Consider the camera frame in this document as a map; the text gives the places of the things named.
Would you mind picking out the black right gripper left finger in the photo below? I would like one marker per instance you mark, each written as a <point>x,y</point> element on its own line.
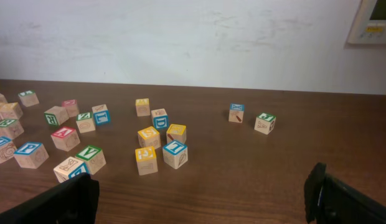
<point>72,201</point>

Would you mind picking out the green Z block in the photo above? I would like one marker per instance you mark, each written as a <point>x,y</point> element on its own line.
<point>85,122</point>

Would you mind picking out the wooden K block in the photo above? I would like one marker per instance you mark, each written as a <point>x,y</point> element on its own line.
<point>69,168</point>

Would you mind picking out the blue H block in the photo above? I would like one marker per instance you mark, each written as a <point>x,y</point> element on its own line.
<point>7,149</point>

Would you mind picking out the wooden block green side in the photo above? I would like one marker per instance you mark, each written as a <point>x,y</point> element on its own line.
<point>56,116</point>

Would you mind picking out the green J block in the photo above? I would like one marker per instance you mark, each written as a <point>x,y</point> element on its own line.
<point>265,123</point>

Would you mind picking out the yellow C block lower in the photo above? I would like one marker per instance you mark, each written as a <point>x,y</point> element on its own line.
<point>146,160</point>

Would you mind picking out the red A block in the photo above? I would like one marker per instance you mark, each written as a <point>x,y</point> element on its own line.
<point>65,138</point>

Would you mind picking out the blue X block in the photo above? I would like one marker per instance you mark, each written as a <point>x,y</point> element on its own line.
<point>236,113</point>

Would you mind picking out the blue P block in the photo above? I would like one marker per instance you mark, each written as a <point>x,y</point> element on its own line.
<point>31,155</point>

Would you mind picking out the red G block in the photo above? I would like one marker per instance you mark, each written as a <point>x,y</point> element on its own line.
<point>72,107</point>

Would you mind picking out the green V block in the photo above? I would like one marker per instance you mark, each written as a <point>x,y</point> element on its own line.
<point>93,157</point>

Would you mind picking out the green L block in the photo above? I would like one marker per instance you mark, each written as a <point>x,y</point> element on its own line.
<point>28,98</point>

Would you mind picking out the blue I block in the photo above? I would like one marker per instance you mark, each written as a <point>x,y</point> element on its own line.
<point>175,154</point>

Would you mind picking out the green R block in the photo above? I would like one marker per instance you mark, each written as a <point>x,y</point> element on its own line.
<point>10,128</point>

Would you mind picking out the wooden block blue D side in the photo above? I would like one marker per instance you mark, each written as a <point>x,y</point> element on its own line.
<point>160,118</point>

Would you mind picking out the yellow S block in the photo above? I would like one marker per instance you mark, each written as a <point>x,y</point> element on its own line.
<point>149,137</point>

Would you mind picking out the yellow block right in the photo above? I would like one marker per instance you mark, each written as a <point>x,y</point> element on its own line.
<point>176,132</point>

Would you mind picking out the yellow M block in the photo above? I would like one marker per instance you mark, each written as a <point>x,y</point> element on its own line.
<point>142,107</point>

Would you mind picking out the yellow block beside left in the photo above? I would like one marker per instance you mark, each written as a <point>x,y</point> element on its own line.
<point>11,111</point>

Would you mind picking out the beige wall thermostat panel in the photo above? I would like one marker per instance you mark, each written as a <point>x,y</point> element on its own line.
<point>369,25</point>

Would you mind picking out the wooden block blue L side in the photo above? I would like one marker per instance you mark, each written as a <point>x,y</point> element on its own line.
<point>101,114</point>

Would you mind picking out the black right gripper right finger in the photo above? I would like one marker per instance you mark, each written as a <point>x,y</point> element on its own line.
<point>329,200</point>

